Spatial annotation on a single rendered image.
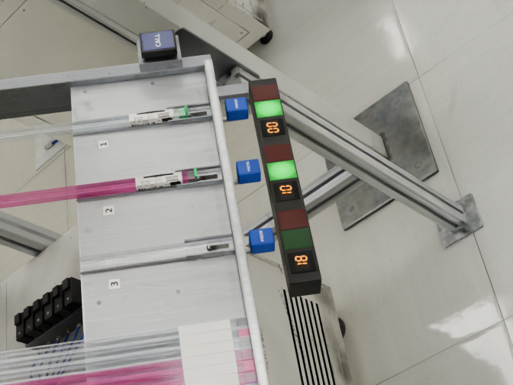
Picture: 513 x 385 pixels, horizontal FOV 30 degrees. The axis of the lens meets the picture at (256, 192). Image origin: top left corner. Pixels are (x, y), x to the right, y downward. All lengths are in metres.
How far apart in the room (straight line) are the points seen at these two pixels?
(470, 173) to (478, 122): 0.11
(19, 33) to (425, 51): 0.95
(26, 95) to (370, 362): 0.90
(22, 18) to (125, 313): 1.30
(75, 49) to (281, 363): 1.05
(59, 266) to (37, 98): 0.38
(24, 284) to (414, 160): 0.82
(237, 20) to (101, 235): 1.25
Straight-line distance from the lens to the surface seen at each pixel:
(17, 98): 1.40
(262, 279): 1.78
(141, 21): 1.65
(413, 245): 1.95
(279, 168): 1.27
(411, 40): 2.18
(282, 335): 1.74
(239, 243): 1.16
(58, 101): 1.40
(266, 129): 1.31
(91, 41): 2.39
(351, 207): 2.07
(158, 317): 1.14
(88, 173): 1.28
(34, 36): 2.38
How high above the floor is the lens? 1.49
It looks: 40 degrees down
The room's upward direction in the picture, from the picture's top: 63 degrees counter-clockwise
